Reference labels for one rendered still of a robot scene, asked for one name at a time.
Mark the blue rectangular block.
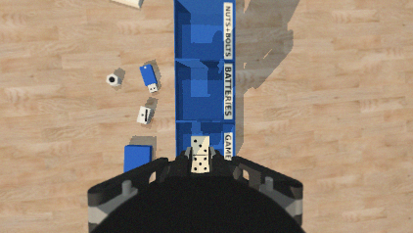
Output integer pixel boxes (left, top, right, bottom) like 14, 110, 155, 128
123, 145, 153, 173

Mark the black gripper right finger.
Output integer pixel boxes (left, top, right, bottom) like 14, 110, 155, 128
208, 147, 303, 226

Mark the blue usb stick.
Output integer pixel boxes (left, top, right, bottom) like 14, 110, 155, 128
140, 64, 158, 92

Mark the blue three-compartment bin rack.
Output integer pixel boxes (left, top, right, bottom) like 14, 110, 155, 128
173, 0, 236, 161

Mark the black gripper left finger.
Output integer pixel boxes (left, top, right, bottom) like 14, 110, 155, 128
87, 147, 193, 233

